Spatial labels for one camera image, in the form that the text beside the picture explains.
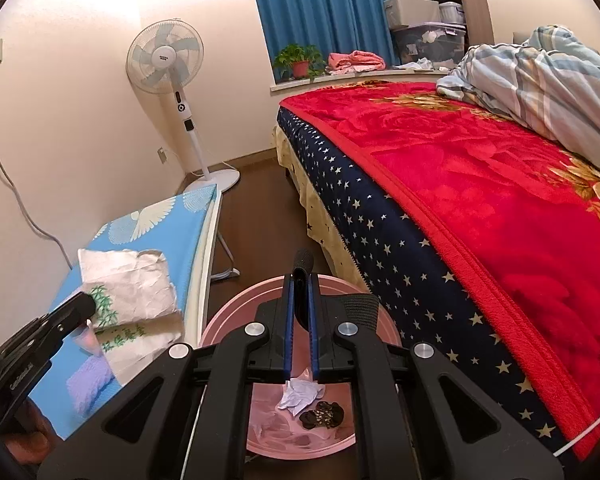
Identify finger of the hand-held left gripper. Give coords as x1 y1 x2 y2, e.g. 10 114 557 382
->
34 291 97 357

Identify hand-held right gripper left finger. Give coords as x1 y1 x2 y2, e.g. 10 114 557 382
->
36 270 298 480

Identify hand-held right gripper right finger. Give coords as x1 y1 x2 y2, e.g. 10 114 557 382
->
307 284 564 480

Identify white paper with green print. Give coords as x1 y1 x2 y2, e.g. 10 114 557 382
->
76 247 185 386

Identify pink plastic basin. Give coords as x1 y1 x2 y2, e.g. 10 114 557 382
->
197 274 403 461

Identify black sock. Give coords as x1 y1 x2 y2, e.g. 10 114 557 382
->
293 248 381 348

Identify person's left hand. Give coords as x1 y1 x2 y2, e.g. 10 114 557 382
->
4 402 57 467

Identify crumpled white paper scrap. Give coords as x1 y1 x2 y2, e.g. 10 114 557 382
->
277 379 327 417

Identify purple cloth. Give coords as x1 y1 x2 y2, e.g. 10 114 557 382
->
66 357 118 413

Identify black patterned scrap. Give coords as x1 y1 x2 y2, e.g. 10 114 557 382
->
300 400 346 431

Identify blue crane print tablecloth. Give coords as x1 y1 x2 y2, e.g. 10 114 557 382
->
27 183 216 441

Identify white folding table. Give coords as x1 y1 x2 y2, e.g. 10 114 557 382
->
180 187 242 348

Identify navy star bedsheet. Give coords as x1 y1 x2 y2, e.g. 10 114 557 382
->
276 106 576 466

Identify white windowsill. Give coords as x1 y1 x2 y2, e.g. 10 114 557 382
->
269 67 456 93

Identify potted green plant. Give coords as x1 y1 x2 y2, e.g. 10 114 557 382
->
272 44 327 81

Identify white standing fan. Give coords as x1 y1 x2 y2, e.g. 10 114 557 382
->
126 19 241 193

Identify pink folded clothing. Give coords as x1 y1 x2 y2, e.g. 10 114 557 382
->
327 51 387 75

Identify white cloth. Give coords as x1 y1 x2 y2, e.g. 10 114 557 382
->
392 58 451 72

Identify clear plastic storage bin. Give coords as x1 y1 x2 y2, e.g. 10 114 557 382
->
390 22 467 68

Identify blue curtain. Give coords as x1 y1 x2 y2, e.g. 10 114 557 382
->
246 0 421 83

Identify beige storage box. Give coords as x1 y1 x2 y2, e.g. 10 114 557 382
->
383 0 441 31

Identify striped duvet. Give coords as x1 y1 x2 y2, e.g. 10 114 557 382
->
436 24 600 181

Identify white lidded container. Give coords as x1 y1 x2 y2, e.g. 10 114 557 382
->
439 1 466 26

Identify wooden shelf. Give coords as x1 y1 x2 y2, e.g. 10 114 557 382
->
412 0 495 47

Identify grey cable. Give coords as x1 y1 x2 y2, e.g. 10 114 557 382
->
0 77 78 268

